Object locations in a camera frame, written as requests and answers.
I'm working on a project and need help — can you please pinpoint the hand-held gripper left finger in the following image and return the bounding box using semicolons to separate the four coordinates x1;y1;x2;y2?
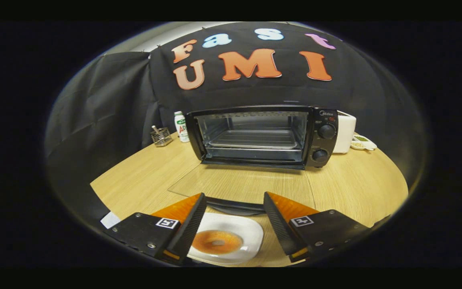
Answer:
103;192;207;265

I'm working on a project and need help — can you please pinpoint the white paper slip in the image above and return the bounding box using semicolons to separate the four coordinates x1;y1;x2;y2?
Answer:
100;212;121;229

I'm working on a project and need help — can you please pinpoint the small white snack dish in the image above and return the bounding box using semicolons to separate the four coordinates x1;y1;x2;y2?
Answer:
351;135;377;151

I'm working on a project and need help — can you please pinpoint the round glazed donut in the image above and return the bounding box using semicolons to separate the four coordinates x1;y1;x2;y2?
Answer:
192;230;243;255

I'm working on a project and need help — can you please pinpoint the white toaster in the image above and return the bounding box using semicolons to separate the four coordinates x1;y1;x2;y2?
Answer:
332;111;357;154

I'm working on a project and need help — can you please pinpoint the small wire mesh holder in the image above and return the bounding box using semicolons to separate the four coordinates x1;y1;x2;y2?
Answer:
151;125;173;147

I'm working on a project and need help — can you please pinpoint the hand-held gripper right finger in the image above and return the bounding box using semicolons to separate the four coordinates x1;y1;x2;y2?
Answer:
263;191;372;263

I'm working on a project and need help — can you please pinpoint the white bottle green label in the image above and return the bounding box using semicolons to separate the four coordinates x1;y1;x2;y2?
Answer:
174;111;190;143

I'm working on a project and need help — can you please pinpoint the black toaster oven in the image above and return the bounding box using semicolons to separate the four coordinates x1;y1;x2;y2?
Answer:
168;105;339;215

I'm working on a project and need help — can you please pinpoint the black backdrop cloth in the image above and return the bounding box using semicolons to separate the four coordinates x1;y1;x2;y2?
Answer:
45;22;430;225

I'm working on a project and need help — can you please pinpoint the white square plate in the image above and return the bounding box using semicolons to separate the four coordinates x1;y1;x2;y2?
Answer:
187;212;264;265

